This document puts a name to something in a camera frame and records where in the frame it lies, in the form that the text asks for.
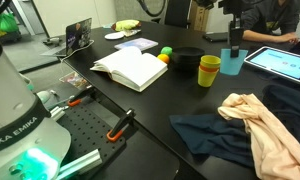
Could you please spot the black orange clamp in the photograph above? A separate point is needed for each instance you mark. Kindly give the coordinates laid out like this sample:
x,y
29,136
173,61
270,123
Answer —
x,y
120,126
80,96

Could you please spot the brown cardboard box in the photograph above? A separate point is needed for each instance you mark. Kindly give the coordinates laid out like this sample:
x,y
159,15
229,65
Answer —
x,y
199,18

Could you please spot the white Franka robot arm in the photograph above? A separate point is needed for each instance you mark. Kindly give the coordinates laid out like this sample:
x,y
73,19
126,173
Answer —
x,y
16,100

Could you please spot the white round plate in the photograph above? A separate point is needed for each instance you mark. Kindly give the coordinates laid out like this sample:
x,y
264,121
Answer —
x,y
114,35

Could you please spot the laptop with stickers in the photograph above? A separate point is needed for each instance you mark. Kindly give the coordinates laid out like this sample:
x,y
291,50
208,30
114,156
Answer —
x,y
78,35

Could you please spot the yellow green plush toy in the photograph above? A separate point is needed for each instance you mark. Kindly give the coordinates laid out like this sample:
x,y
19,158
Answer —
x,y
126,24

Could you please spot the light blue cup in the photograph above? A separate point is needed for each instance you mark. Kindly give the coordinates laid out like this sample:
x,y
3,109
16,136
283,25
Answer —
x,y
227,65

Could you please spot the black perforated breadboard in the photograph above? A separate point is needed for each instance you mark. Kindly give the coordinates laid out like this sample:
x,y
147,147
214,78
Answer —
x,y
86,130

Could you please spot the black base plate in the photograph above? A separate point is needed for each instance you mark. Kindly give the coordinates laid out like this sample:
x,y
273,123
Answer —
x,y
140,160

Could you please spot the pink cloth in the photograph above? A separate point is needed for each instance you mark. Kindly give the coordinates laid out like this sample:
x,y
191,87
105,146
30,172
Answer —
x,y
276,140

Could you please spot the black notebook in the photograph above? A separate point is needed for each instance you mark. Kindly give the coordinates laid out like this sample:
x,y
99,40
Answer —
x,y
216,36

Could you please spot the yellow cup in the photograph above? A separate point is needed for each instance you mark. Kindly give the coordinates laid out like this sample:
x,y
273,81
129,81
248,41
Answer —
x,y
210,62
206,79

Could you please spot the white tablet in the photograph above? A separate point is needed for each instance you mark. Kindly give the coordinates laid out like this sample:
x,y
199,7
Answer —
x,y
280,63

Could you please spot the person forearm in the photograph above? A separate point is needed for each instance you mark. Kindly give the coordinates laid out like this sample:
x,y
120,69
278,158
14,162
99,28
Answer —
x,y
263,36

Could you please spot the person in dark hoodie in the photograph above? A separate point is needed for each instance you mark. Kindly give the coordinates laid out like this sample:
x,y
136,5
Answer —
x,y
273,16

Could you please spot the dark blue cloth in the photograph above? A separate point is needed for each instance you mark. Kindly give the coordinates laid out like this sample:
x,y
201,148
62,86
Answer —
x,y
210,136

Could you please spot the green bag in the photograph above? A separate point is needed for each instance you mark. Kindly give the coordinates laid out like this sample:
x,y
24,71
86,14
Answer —
x,y
6,22

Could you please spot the green ball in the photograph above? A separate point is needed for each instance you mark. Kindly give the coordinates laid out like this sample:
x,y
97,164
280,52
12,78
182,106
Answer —
x,y
167,50

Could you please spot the orange cup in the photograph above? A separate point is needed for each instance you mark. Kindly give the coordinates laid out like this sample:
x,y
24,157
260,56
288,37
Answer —
x,y
208,69

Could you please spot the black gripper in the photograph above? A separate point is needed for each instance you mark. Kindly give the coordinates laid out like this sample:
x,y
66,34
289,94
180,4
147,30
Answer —
x,y
236,35

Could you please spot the black cloth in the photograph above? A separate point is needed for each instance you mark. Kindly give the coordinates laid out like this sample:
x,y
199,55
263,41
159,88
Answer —
x,y
290,106

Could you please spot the aluminium extrusion bar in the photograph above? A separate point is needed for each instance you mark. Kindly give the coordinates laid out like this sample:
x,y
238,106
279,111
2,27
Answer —
x,y
81,162
57,112

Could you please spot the open white book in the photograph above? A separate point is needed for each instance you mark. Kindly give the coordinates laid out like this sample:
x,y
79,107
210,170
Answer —
x,y
133,68

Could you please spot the UIST book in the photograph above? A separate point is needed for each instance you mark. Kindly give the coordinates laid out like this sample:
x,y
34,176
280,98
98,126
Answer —
x,y
136,43

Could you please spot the person hand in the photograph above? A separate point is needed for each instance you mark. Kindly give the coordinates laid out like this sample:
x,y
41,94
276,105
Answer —
x,y
290,38

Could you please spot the black office chair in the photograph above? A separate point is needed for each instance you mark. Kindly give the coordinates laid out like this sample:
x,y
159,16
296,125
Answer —
x,y
176,13

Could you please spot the printed package on floor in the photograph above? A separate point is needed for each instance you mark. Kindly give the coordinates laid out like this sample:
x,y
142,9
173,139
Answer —
x,y
73,79

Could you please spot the yellow orange ball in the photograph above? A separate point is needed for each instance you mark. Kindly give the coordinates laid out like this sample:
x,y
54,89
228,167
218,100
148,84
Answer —
x,y
163,58

